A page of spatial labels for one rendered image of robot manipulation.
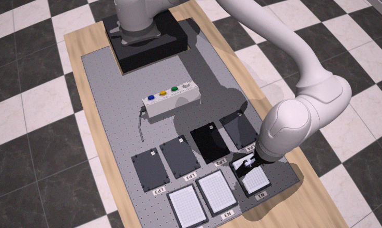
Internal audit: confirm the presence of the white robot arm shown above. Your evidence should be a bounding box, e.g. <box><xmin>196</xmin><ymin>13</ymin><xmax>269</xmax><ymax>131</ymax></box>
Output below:
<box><xmin>110</xmin><ymin>0</ymin><xmax>352</xmax><ymax>162</ymax></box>

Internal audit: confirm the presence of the white button panel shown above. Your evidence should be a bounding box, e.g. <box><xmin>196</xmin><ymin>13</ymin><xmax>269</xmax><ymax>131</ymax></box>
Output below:
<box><xmin>138</xmin><ymin>81</ymin><xmax>201</xmax><ymax>141</ymax></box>

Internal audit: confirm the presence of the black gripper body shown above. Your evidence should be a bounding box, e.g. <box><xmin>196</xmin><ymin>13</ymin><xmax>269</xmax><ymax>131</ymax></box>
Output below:
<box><xmin>252</xmin><ymin>149</ymin><xmax>274</xmax><ymax>164</ymax></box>

